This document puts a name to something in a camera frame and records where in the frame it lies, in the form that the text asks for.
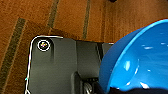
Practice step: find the dark robot base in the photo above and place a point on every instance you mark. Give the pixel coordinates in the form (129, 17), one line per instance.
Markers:
(63, 66)

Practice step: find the blue bowl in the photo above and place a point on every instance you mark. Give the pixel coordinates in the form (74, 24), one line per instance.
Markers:
(143, 60)

